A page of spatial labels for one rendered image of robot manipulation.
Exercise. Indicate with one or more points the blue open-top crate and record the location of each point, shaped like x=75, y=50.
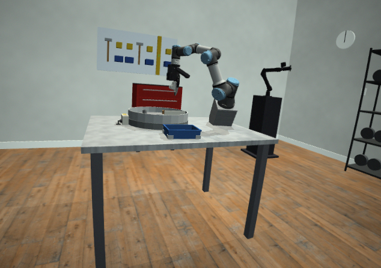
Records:
x=181, y=131

